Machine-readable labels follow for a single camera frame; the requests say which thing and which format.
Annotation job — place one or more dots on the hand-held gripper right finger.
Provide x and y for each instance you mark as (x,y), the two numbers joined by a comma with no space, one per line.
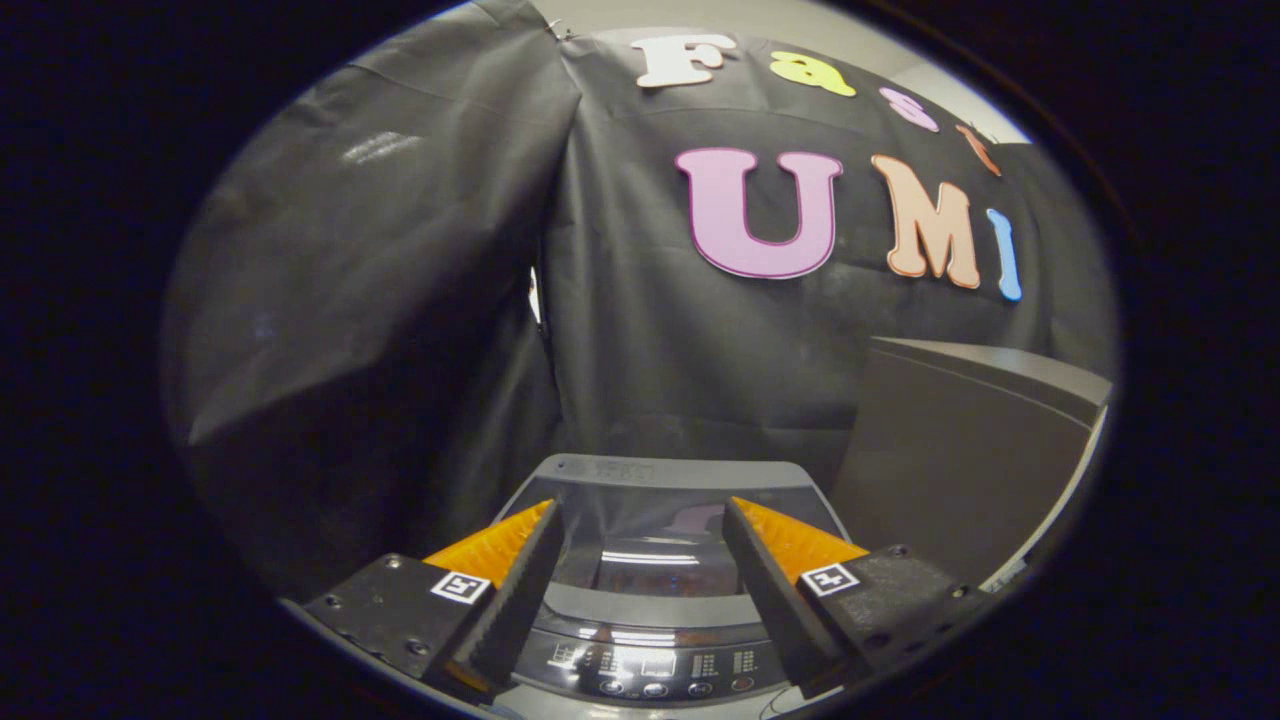
(765,590)

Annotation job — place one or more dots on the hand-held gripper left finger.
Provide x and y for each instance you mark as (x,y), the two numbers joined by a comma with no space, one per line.
(515,600)

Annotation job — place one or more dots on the dark washing machine lid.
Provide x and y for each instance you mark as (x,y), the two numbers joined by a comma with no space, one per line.
(650,520)

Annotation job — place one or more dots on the grey washing machine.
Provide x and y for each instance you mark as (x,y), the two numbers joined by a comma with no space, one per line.
(650,665)

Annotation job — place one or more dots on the white cabinet with grey top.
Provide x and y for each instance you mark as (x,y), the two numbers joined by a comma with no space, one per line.
(960,450)

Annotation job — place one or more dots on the black backdrop cloth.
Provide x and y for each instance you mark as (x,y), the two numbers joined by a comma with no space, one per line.
(350,300)

